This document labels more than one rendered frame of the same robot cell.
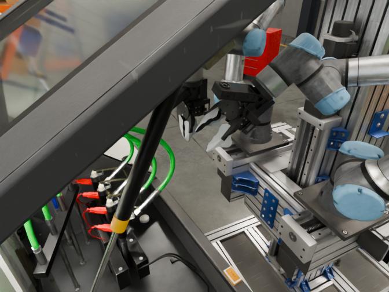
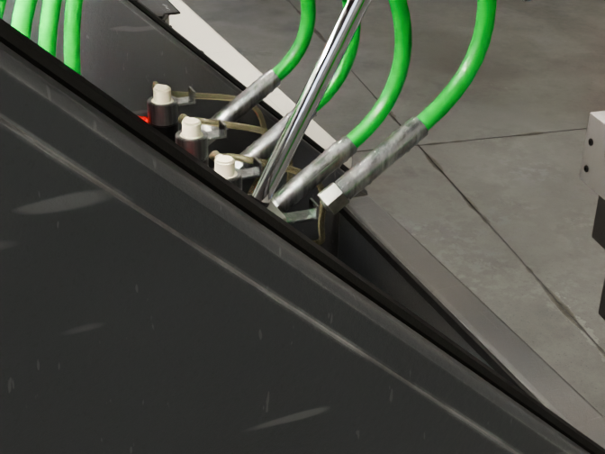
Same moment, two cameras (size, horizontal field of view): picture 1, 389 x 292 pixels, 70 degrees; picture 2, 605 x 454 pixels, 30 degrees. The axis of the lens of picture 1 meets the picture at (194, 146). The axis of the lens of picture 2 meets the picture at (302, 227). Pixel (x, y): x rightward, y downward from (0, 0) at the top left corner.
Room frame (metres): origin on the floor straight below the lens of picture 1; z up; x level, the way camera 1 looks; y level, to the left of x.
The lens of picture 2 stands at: (-0.19, 0.08, 1.53)
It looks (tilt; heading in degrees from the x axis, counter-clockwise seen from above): 29 degrees down; 8
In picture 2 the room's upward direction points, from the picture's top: 2 degrees clockwise
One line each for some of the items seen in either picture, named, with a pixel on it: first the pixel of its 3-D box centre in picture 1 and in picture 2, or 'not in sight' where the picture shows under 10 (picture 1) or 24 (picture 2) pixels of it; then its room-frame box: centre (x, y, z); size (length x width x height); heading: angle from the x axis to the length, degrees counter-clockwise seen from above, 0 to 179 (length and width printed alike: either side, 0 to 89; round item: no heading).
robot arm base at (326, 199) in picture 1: (345, 191); not in sight; (0.69, -0.50, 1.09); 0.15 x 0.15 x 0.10
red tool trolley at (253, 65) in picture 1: (253, 54); not in sight; (4.91, -1.04, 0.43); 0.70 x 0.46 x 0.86; 50
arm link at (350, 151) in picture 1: (356, 164); not in sight; (0.68, -0.50, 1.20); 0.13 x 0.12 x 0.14; 155
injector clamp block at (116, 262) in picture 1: (116, 242); not in sight; (0.63, 0.27, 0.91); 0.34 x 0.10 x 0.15; 33
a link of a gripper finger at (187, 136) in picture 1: (194, 129); not in sight; (0.79, 0.00, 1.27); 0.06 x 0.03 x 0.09; 123
